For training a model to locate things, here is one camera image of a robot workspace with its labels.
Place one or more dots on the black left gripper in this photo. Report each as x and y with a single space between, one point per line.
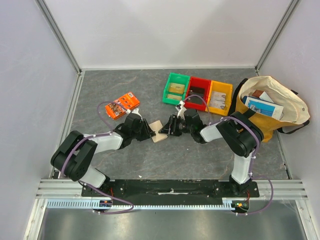
148 131

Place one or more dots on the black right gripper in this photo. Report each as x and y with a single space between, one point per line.
172 126

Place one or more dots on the beige card holder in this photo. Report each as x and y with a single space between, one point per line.
156 127

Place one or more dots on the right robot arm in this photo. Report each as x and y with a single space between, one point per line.
241 135

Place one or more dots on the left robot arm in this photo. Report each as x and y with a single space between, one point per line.
74 156

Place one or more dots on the gold card in green bin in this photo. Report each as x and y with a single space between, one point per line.
176 88

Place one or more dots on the black card in red bin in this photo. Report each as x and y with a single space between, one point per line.
197 90

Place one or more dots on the white vip card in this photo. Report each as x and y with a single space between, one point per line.
217 104
219 96

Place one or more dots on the orange snack box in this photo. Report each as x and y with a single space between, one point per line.
121 105

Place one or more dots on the green plastic bin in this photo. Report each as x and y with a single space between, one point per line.
176 78

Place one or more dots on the red plastic bin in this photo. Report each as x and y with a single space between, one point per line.
199 82

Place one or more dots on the yellow plastic bin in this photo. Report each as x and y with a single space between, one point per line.
220 87

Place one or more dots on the brown box in bag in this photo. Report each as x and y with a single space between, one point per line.
257 93

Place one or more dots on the blue white box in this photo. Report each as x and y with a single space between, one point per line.
264 107

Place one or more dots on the yellow canvas tote bag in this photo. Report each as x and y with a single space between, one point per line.
296 115

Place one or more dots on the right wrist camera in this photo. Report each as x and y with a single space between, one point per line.
180 107

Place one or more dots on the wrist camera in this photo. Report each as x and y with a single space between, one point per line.
133 111
180 107

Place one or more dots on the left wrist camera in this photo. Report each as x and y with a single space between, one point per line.
133 111

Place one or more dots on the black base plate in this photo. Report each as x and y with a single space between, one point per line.
181 189

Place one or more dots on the white slotted cable duct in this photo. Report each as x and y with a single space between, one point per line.
144 204

